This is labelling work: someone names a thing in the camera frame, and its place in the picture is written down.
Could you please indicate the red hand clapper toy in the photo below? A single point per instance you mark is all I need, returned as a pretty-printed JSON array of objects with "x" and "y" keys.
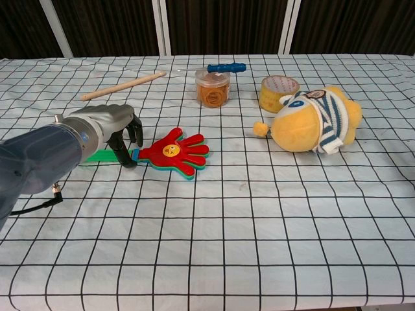
[{"x": 175, "y": 153}]

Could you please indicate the clear jar of rubber bands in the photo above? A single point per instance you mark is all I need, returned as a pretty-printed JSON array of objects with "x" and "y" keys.
[{"x": 212, "y": 88}]

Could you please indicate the white grid tablecloth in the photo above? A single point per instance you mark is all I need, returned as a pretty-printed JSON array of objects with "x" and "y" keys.
[{"x": 227, "y": 210}]

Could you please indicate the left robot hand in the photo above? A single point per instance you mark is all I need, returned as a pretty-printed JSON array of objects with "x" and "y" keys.
[{"x": 107, "y": 120}]

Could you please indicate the wooden stick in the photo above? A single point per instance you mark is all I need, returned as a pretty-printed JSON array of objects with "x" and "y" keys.
[{"x": 124, "y": 85}]

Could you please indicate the yellow tape roll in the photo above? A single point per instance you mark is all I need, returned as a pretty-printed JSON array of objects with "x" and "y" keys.
[{"x": 275, "y": 92}]

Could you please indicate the yellow plush toy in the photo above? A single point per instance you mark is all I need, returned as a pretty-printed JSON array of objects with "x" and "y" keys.
[{"x": 311, "y": 120}]

